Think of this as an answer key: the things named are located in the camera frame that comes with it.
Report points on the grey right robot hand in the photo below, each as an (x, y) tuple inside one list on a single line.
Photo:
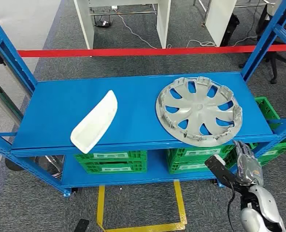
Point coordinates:
[(249, 166)]

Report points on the silver plastic wheel hubcap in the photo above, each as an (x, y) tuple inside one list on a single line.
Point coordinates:
[(198, 109)]

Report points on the blue metal shelf rack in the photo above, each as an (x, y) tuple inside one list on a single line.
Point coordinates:
[(133, 102)]

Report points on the white curved plastic part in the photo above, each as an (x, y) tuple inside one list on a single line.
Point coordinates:
[(94, 125)]

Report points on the yellow floor tape outline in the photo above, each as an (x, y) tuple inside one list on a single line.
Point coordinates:
[(180, 205)]

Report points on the black office chair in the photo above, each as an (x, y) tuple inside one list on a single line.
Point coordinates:
[(274, 60)]

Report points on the black bag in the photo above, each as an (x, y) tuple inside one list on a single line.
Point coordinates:
[(229, 28)]

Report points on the white office desk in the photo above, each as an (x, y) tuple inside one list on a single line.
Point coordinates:
[(162, 22), (217, 19)]

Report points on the red barrier belt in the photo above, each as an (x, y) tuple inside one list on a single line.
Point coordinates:
[(133, 52)]

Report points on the white power strip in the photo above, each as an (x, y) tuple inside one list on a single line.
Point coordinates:
[(114, 7)]

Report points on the black router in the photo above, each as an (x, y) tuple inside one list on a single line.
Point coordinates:
[(103, 23)]

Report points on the chrome stanchion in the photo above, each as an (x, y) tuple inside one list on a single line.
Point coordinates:
[(48, 166), (12, 76)]

